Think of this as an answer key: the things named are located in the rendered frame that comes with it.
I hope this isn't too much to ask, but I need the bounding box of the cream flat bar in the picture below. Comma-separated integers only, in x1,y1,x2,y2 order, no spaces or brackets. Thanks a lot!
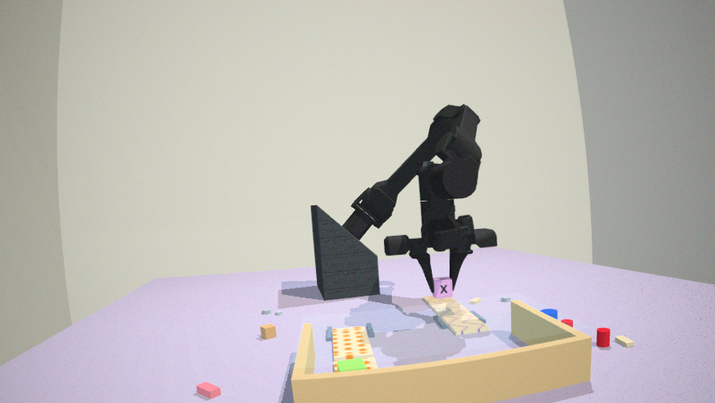
615,336,635,348

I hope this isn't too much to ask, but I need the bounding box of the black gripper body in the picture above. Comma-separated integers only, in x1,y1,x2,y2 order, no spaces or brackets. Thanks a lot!
384,199,497,255

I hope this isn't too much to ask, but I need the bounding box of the pink cube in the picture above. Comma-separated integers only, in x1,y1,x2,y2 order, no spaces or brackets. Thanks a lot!
432,276,453,298

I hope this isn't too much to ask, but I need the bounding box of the pink rectangular block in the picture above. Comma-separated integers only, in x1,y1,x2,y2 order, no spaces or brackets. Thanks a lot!
197,382,221,399

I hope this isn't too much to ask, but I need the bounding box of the orange cube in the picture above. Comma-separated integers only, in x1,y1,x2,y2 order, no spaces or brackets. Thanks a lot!
260,324,276,340

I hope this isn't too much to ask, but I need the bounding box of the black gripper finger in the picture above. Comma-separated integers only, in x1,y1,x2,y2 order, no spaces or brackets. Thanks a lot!
450,249,473,291
408,252,434,294

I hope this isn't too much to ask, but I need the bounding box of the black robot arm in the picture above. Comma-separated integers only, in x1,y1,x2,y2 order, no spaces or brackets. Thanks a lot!
342,104,482,252

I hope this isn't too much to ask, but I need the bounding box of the tan open-top rectangular tray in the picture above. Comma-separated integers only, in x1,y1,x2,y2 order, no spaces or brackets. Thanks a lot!
290,292,592,403

